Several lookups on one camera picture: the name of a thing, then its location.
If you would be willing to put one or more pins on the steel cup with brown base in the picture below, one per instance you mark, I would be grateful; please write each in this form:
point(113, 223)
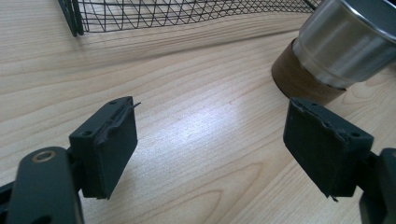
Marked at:
point(336, 49)

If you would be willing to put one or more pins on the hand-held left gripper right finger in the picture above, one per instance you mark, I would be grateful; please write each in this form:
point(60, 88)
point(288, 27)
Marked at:
point(323, 149)

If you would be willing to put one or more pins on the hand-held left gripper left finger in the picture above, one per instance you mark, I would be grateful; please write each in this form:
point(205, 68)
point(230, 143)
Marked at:
point(106, 149)

